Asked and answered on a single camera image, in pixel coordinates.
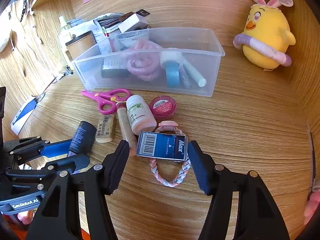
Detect dark purple lipstick tube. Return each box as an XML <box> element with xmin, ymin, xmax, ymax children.
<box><xmin>67</xmin><ymin>121</ymin><xmax>97</xmax><ymax>157</ymax></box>

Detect blue Max staples box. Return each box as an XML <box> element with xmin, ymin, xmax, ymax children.
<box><xmin>136</xmin><ymin>132</ymin><xmax>188</xmax><ymax>161</ymax></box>

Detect pink knitted cloth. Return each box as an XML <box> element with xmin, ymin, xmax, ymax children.
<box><xmin>125</xmin><ymin>40</ymin><xmax>163</xmax><ymax>82</ymax></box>

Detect blue tape roll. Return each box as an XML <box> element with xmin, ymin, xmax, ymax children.
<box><xmin>165</xmin><ymin>61</ymin><xmax>180</xmax><ymax>87</ymax></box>

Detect beige bandage roll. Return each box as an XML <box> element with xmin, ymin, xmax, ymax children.
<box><xmin>160</xmin><ymin>50</ymin><xmax>184</xmax><ymax>69</ymax></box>

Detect pale green stick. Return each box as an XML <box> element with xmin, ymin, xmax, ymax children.
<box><xmin>183</xmin><ymin>59</ymin><xmax>207</xmax><ymax>87</ymax></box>

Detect beige AB glue stick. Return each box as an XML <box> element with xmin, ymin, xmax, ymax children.
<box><xmin>95</xmin><ymin>114</ymin><xmax>116</xmax><ymax>144</ymax></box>

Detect blue white carton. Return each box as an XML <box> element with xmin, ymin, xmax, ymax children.
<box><xmin>10</xmin><ymin>97</ymin><xmax>38</xmax><ymax>135</ymax></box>

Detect pink foot-shaped toy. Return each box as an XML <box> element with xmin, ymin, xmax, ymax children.
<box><xmin>304</xmin><ymin>185</ymin><xmax>320</xmax><ymax>225</ymax></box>

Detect pink scissors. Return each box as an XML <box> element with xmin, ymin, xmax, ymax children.
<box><xmin>81</xmin><ymin>88</ymin><xmax>131</xmax><ymax>115</ymax></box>

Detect beige concealer tube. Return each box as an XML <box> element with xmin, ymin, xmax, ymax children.
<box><xmin>116</xmin><ymin>102</ymin><xmax>137</xmax><ymax>157</ymax></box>

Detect white pill bottle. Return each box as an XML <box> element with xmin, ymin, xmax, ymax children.
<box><xmin>126</xmin><ymin>95</ymin><xmax>157</xmax><ymax>135</ymax></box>

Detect brown lidded mug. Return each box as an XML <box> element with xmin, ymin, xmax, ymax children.
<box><xmin>65</xmin><ymin>30</ymin><xmax>96</xmax><ymax>60</ymax></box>

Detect red round tin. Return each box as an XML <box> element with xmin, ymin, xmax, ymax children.
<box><xmin>149</xmin><ymin>95</ymin><xmax>177</xmax><ymax>121</ymax></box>

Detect yellow green spray bottle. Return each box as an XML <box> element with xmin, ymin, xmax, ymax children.
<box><xmin>59</xmin><ymin>16</ymin><xmax>72</xmax><ymax>46</ymax></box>

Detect white bowl of trinkets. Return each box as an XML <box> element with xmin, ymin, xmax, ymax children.
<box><xmin>117</xmin><ymin>29</ymin><xmax>149</xmax><ymax>48</ymax></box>

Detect stack of papers and books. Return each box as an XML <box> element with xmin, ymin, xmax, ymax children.
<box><xmin>62</xmin><ymin>9</ymin><xmax>150</xmax><ymax>54</ymax></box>

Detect small white box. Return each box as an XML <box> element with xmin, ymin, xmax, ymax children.
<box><xmin>118</xmin><ymin>13</ymin><xmax>149</xmax><ymax>33</ymax></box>

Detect clear plastic storage box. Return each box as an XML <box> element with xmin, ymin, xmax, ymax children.
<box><xmin>73</xmin><ymin>27</ymin><xmax>225</xmax><ymax>97</ymax></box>

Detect yellow chick plush toy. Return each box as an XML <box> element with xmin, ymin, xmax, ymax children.
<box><xmin>233</xmin><ymin>0</ymin><xmax>296</xmax><ymax>71</ymax></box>

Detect pink braided bracelet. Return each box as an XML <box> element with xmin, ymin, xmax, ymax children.
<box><xmin>149</xmin><ymin>121</ymin><xmax>192</xmax><ymax>189</ymax></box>

